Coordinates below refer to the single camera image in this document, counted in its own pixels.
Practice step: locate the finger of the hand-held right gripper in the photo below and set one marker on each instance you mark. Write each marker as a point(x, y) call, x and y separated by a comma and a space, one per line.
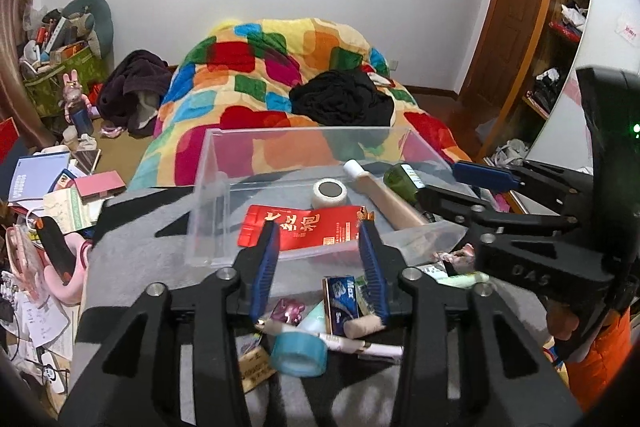
point(450, 202)
point(480, 174)

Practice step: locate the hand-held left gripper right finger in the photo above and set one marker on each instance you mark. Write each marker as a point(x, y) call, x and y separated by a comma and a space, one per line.
point(374, 269)

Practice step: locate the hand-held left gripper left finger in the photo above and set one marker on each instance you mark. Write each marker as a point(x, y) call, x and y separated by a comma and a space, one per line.
point(262, 267)

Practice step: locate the blue gum pack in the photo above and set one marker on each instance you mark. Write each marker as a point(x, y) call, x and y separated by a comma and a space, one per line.
point(342, 302)

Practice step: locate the pink candy wrapper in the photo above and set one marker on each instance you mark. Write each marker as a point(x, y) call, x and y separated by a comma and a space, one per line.
point(287, 309)

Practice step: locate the dark green bottle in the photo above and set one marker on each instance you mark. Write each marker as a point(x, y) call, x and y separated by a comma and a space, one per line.
point(402, 182)

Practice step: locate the beige cork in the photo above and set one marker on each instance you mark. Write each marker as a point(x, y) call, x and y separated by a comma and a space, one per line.
point(362, 328)

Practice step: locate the red packet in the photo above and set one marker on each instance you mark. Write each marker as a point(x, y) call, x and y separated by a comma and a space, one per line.
point(310, 227)

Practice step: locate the mint green tube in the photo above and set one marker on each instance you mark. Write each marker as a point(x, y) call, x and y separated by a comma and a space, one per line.
point(312, 318)

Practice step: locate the clear plastic box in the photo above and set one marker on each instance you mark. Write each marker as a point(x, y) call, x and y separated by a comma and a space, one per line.
point(210, 217)

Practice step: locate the pale green lip balm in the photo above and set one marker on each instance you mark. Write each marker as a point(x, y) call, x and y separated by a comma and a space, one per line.
point(465, 279)

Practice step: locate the blue tape roll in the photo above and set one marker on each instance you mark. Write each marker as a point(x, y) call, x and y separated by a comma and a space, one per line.
point(287, 343)

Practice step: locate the white pen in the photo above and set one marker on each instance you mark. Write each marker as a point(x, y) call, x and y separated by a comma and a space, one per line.
point(350, 346)

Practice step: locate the white round roll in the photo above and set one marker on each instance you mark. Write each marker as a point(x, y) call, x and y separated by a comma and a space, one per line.
point(320, 200)

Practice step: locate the gold card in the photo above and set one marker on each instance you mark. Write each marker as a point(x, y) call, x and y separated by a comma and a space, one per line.
point(255, 371)

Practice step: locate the person's right forearm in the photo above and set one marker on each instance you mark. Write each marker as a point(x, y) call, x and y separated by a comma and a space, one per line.
point(600, 362)

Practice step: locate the person's right hand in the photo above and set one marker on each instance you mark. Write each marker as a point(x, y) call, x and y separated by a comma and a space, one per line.
point(562, 319)

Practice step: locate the grey and black blanket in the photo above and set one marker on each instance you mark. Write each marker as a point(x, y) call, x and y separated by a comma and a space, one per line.
point(150, 257)

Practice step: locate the black cloth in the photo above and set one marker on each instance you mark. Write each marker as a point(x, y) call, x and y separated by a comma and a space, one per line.
point(340, 99)

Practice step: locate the wooden door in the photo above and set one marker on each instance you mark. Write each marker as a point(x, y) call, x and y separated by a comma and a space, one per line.
point(515, 7)

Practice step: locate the pink flat box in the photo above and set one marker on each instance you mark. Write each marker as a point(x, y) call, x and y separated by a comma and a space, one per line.
point(97, 184)

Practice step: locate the green and white booklet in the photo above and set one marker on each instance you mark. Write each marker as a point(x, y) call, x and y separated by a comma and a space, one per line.
point(65, 207)

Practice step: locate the black hair tool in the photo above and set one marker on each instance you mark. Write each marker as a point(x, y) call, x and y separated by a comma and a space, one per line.
point(55, 252)

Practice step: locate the colourful patchwork blanket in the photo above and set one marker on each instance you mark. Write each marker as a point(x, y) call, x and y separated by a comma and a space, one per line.
point(300, 37)

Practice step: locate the dark purple clothes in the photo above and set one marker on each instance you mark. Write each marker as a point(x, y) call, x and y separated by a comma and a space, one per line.
point(130, 82)

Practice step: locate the pale blue book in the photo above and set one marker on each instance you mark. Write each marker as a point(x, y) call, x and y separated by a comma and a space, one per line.
point(32, 179)

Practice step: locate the pink bunny toy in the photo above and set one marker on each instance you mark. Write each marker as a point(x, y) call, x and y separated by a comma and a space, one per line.
point(75, 92)

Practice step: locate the green patterned bag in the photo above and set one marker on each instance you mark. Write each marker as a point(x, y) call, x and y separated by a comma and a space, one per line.
point(50, 92)

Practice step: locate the red box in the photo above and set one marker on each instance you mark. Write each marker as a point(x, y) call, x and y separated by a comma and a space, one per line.
point(7, 142)

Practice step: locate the striped curtain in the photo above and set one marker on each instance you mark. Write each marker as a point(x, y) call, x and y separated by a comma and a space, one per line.
point(12, 57)

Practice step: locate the wall socket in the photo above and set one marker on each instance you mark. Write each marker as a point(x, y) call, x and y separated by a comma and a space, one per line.
point(395, 64)

